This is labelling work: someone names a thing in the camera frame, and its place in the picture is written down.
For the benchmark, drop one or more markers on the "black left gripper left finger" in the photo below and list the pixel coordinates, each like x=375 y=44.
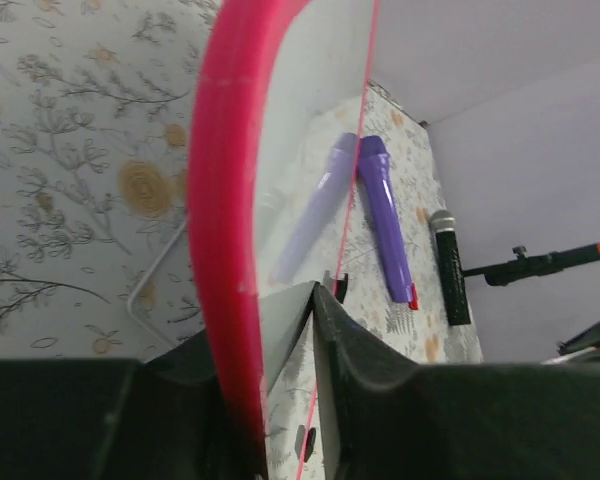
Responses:
x=112 y=418

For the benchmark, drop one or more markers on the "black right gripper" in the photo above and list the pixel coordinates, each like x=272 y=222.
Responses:
x=583 y=348

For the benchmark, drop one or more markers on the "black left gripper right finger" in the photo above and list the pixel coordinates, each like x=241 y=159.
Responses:
x=384 y=416

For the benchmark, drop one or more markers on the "pink framed whiteboard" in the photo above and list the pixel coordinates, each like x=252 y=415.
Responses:
x=275 y=137

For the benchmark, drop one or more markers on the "black stick with orange tip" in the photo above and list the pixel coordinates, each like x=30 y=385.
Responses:
x=524 y=266

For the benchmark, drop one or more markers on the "black microphone with grey head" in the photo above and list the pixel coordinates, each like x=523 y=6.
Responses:
x=443 y=226

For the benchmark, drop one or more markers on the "floral patterned table mat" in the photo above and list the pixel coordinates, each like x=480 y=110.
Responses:
x=96 y=109

